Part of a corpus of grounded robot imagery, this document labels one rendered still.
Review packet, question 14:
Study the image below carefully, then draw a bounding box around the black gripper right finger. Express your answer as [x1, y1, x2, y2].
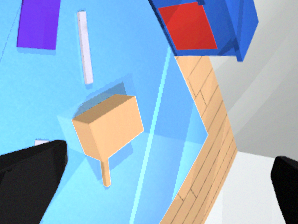
[270, 156, 298, 224]

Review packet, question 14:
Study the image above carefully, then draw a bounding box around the purple flat block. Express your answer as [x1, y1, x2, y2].
[16, 0, 60, 51]

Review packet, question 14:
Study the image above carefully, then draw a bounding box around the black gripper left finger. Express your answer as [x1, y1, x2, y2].
[0, 140, 69, 224]

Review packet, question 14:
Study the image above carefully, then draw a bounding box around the brown rectangular block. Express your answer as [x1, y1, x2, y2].
[72, 93, 144, 163]

